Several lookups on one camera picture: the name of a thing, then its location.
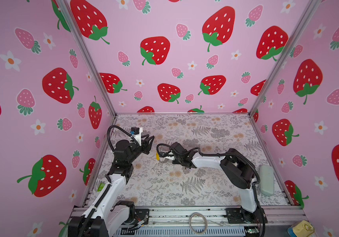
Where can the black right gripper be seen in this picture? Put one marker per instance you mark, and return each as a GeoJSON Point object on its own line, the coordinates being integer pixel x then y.
{"type": "Point", "coordinates": [175, 161]}

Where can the aluminium corner post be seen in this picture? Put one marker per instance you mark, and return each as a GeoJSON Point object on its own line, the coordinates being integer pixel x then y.
{"type": "Point", "coordinates": [305, 18]}
{"type": "Point", "coordinates": [69, 18]}

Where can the aluminium corner post right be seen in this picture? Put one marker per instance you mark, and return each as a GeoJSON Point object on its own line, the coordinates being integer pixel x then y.
{"type": "Point", "coordinates": [305, 18]}

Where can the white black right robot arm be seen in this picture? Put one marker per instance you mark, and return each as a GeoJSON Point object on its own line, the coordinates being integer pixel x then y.
{"type": "Point", "coordinates": [239, 170]}

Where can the aluminium corner post left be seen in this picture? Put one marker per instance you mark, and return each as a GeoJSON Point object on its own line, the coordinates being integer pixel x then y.
{"type": "Point", "coordinates": [69, 18]}

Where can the green snack packet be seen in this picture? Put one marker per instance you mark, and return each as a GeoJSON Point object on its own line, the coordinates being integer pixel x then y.
{"type": "Point", "coordinates": [100, 187]}

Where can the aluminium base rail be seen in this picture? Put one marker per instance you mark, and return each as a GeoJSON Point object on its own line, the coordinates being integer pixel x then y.
{"type": "Point", "coordinates": [203, 221]}

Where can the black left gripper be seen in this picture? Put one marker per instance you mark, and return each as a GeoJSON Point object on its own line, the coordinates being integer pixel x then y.
{"type": "Point", "coordinates": [144, 149]}

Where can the white plastic case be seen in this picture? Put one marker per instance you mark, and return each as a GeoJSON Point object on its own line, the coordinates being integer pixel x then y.
{"type": "Point", "coordinates": [266, 186]}

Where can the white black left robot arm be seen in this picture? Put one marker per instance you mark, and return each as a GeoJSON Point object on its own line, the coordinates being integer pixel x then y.
{"type": "Point", "coordinates": [104, 217]}

